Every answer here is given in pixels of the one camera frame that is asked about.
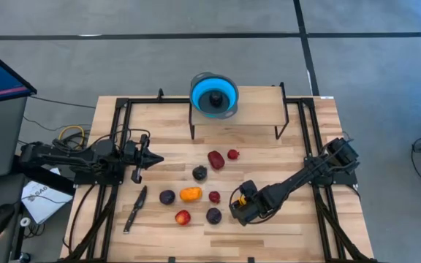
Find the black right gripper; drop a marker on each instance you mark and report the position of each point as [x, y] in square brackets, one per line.
[246, 215]

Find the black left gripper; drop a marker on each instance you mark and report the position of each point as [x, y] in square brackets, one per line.
[140, 160]

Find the small red round fruit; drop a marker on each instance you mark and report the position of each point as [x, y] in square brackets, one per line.
[214, 197]
[233, 154]

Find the blackish green round fruit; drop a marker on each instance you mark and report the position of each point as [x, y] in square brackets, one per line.
[199, 172]

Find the orange bell pepper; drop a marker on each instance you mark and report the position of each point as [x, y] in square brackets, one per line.
[190, 194]

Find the long dark red pepper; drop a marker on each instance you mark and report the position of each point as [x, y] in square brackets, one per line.
[216, 160]

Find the red yellow apple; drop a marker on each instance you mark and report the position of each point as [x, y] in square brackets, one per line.
[182, 217]

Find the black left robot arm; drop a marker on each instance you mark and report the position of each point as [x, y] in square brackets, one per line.
[68, 157]

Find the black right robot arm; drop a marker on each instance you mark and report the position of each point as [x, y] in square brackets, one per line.
[298, 179]

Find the black kitchen knife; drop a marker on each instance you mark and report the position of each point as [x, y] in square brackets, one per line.
[137, 204]

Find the blue grey collapsible bowl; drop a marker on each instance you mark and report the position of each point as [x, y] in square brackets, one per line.
[199, 93]

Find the small black round object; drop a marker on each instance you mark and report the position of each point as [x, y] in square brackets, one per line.
[216, 98]

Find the white paper booklet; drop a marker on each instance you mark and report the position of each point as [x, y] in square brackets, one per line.
[42, 201]

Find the small white tape roll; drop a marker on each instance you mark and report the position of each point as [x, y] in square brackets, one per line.
[25, 221]

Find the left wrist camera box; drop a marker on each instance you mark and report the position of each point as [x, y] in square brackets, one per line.
[129, 147]

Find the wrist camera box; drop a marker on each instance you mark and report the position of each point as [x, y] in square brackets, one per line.
[249, 188]
[129, 147]

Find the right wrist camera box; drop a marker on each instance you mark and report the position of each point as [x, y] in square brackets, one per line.
[249, 188]

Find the black metal table frame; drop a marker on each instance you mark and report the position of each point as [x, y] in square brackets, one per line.
[141, 100]

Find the wooden table with black frame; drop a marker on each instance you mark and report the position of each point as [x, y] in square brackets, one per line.
[261, 106]

